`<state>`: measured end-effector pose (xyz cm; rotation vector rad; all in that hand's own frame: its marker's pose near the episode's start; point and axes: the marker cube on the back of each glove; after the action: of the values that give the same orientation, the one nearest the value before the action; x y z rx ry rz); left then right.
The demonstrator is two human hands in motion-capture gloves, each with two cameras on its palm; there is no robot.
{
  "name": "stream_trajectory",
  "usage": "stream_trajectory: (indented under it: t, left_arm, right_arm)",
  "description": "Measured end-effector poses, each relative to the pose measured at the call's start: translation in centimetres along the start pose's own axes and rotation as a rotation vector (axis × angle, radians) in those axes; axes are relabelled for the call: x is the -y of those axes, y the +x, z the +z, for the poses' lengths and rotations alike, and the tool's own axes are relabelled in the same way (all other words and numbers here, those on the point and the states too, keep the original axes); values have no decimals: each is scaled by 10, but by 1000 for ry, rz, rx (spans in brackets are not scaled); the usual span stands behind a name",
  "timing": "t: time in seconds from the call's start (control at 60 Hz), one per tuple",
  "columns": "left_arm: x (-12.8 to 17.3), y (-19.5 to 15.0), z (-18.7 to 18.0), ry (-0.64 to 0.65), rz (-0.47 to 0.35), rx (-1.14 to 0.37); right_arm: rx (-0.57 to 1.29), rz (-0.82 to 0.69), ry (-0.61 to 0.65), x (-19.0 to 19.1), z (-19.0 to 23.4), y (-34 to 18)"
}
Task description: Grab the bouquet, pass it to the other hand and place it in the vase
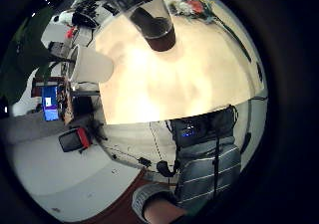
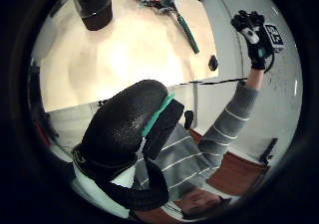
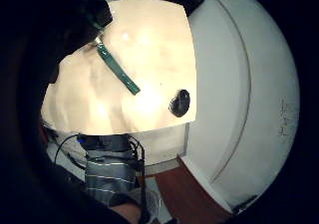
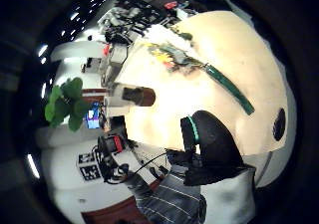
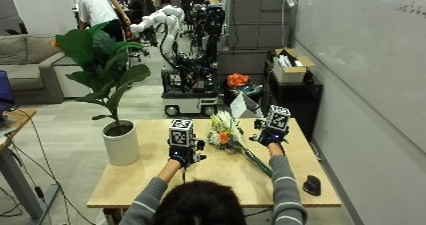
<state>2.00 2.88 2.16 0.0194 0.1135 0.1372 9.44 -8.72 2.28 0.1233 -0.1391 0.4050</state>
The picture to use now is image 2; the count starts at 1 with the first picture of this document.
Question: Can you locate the white marker cube on right glove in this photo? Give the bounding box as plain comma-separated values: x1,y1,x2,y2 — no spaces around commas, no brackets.
263,23,285,54

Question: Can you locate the small black round object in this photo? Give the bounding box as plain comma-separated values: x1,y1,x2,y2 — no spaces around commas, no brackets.
207,55,219,73

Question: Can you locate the small black clamp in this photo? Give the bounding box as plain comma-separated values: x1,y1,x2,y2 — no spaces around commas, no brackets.
183,110,194,131

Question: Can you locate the the person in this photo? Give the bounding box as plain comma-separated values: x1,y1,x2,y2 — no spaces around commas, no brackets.
131,9,285,222

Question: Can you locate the colourful flower bouquet green stem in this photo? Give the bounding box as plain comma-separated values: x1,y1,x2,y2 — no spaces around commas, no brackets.
130,0,201,55

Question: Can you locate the glass vase with dark base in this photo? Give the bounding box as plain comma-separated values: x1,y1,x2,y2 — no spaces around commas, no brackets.
71,0,114,32

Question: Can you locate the brown wooden furniture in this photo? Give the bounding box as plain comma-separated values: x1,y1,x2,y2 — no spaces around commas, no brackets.
188,127,270,197

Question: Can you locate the black glove cable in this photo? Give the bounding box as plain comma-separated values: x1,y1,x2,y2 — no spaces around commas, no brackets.
263,51,276,74

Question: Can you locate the thin black cable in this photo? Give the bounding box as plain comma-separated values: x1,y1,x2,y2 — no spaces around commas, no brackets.
177,78,248,87

